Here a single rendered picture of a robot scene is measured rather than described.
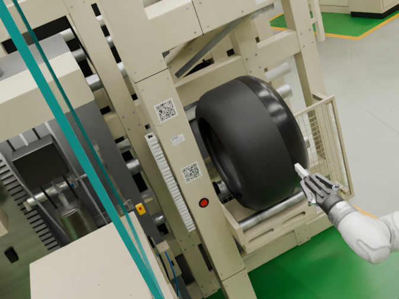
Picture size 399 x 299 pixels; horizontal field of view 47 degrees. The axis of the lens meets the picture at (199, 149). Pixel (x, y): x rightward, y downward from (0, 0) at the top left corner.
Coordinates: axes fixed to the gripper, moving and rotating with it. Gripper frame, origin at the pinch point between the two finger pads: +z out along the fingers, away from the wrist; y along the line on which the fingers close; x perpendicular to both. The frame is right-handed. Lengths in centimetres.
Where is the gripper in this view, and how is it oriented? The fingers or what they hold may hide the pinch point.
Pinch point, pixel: (301, 172)
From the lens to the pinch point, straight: 169.8
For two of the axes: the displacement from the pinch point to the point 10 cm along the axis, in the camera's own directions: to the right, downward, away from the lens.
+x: 2.2, 6.9, 6.9
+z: -4.2, -5.7, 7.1
